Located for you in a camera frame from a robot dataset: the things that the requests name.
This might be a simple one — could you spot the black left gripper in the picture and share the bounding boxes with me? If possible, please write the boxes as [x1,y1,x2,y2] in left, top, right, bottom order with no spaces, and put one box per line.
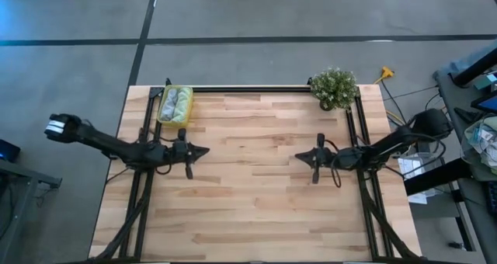
[172,127,211,180]

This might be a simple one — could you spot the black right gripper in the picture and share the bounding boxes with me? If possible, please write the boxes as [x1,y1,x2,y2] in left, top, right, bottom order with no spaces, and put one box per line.
[294,133,339,186]

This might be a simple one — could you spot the yellow translucent plastic basket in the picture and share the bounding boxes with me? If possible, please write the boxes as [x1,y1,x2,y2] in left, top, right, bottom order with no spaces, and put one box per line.
[156,85,195,128]

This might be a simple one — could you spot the green microfiber towel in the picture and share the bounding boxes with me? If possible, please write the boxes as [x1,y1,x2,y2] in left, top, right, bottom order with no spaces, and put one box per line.
[172,86,193,124]

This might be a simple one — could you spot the grey microfiber towel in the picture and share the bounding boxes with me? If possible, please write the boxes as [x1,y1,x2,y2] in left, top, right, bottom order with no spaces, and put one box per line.
[159,88,179,122]

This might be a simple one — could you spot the small potted green plant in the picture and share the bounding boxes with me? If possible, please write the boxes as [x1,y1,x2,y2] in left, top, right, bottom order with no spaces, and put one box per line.
[309,66,360,113]

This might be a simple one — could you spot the clear plastic bin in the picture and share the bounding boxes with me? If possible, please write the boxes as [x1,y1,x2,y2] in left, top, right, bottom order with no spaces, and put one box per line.
[398,151,443,205]

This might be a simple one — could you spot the yellow plug on floor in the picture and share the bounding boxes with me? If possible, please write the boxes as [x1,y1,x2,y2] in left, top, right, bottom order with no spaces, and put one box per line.
[374,65,396,85]

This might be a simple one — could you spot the white paper sheet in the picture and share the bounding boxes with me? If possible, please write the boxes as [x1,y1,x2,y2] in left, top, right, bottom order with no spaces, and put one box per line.
[407,192,429,206]

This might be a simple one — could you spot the black diagonal beam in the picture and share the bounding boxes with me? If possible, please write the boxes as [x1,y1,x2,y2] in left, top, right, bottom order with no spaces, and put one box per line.
[453,48,497,87]
[403,158,473,197]

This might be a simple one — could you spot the grey side table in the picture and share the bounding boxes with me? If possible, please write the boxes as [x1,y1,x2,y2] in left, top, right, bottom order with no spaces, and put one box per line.
[436,48,497,264]

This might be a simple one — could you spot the clear bag of cloths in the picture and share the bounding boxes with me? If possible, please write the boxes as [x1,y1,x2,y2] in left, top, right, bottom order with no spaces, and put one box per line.
[460,115,497,172]

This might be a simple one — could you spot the grey metal cart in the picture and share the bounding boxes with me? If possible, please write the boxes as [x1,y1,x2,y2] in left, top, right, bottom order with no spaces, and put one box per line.
[0,158,63,264]

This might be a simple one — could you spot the tablet with blue screen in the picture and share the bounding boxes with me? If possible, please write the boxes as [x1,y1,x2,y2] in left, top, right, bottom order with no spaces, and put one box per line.
[470,95,497,115]

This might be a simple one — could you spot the black device with light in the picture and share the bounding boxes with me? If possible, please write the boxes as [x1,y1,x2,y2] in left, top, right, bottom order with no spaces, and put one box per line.
[0,138,22,164]

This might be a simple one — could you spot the black keyboard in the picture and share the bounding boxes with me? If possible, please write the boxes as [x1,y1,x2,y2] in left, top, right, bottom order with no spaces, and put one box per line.
[485,180,497,218]

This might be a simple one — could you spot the teal box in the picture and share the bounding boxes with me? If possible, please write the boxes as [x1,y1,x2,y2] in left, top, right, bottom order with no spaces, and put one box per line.
[472,72,497,91]

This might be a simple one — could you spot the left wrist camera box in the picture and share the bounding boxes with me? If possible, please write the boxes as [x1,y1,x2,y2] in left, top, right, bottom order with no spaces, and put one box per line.
[173,139,190,159]

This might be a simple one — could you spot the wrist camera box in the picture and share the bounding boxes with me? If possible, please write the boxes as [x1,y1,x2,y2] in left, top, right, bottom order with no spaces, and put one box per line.
[318,148,335,168]
[173,139,190,159]

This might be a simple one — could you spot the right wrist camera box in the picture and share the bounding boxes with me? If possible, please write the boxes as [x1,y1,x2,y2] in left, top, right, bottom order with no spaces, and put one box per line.
[318,148,335,168]

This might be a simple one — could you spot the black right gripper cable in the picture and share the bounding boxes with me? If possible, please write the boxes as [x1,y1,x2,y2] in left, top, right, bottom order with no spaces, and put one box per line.
[328,155,343,189]

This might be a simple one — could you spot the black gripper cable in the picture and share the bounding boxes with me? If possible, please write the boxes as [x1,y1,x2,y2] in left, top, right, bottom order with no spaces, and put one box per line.
[328,155,343,189]
[154,159,175,176]

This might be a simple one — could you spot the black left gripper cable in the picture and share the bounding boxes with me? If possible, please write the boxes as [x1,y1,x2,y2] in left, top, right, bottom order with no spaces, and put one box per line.
[154,159,175,176]

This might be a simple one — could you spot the black aluminium table frame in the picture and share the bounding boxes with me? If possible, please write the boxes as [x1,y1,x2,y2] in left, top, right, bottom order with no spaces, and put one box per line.
[88,77,425,263]

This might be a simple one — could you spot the black floor cable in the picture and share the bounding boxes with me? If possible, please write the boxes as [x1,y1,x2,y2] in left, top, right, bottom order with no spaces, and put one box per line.
[380,79,408,126]

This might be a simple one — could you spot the grey floor cable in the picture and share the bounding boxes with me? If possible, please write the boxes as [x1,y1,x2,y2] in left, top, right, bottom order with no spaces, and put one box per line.
[383,85,440,102]

